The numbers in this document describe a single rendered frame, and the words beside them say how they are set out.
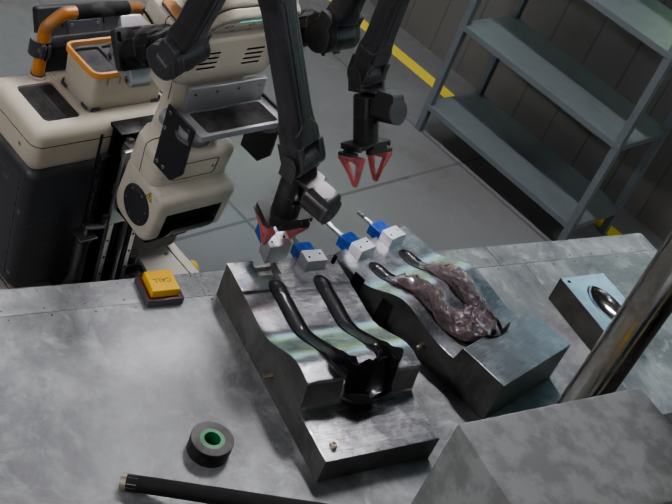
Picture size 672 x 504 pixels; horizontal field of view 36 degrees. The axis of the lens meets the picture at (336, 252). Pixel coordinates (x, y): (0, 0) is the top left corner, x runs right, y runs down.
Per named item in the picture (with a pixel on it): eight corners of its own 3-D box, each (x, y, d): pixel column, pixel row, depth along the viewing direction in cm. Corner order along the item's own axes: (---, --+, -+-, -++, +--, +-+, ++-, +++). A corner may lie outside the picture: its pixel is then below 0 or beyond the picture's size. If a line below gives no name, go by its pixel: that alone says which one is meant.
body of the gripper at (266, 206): (312, 223, 210) (321, 199, 204) (266, 231, 205) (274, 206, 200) (300, 199, 213) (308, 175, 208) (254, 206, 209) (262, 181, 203)
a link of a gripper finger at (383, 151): (392, 181, 239) (393, 141, 236) (371, 188, 234) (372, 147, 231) (371, 176, 244) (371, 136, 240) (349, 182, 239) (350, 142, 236)
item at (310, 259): (276, 239, 232) (283, 221, 229) (295, 238, 235) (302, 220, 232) (300, 280, 224) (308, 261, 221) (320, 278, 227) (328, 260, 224)
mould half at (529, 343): (324, 271, 239) (339, 235, 233) (397, 242, 257) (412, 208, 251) (482, 420, 219) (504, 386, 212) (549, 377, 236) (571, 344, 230)
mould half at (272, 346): (216, 294, 222) (232, 246, 214) (320, 283, 236) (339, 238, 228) (316, 482, 192) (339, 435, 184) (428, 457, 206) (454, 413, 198)
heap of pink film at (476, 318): (377, 280, 233) (389, 255, 229) (426, 259, 246) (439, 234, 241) (460, 357, 223) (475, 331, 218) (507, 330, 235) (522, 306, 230)
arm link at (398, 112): (375, 60, 233) (348, 65, 227) (414, 67, 225) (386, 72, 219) (374, 113, 237) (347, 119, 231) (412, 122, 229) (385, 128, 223)
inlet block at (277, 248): (242, 215, 222) (247, 199, 218) (264, 212, 224) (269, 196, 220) (264, 263, 215) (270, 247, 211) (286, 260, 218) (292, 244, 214)
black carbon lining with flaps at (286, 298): (261, 287, 217) (273, 254, 212) (326, 281, 226) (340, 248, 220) (333, 414, 196) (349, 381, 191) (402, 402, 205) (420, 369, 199)
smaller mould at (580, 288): (547, 298, 260) (560, 277, 256) (590, 292, 268) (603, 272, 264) (594, 356, 248) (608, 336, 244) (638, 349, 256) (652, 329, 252)
